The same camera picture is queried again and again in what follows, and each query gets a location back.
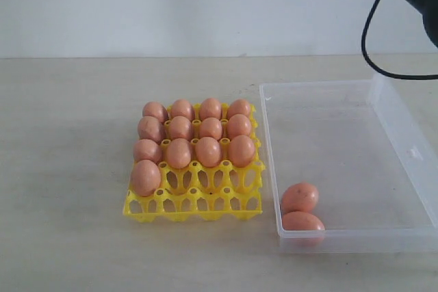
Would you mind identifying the brown egg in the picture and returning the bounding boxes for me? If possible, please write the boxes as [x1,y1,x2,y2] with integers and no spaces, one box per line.
[138,116,166,144]
[228,135,255,168]
[165,138,192,169]
[227,114,252,140]
[131,160,161,197]
[281,182,319,213]
[282,211,325,230]
[199,117,223,140]
[168,116,194,141]
[133,139,163,163]
[195,137,222,168]

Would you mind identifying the clear plastic container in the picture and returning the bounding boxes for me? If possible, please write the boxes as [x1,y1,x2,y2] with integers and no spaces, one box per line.
[260,75,437,253]

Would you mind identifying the yellow plastic egg tray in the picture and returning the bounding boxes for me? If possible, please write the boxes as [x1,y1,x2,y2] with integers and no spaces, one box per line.
[123,102,267,224]

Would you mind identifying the brown egg packed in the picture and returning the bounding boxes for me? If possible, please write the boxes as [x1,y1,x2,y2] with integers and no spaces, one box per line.
[170,99,195,121]
[227,98,251,119]
[198,98,222,120]
[142,101,169,123]

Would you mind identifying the black camera cable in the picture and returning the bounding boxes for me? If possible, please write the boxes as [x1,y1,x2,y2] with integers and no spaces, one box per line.
[361,0,438,80]

